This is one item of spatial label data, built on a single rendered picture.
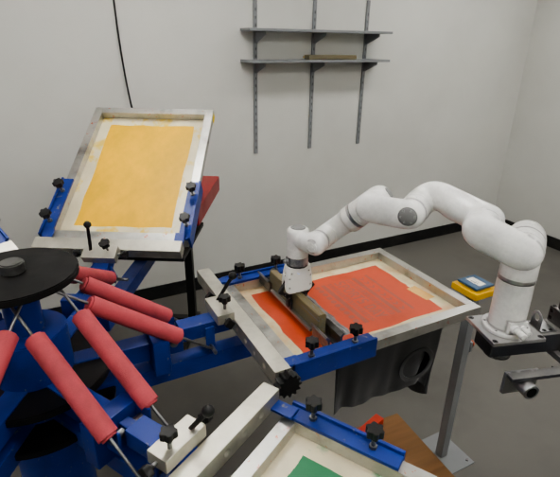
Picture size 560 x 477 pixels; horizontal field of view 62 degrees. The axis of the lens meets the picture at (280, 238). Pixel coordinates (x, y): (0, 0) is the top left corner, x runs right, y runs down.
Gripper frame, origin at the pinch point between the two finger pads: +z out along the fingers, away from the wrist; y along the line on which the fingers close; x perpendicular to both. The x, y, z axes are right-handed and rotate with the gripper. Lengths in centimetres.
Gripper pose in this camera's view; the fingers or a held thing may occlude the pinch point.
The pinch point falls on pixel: (295, 301)
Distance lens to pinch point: 167.8
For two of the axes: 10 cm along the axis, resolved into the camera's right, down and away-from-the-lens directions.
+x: -4.6, -3.5, 8.2
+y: 8.9, -1.7, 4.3
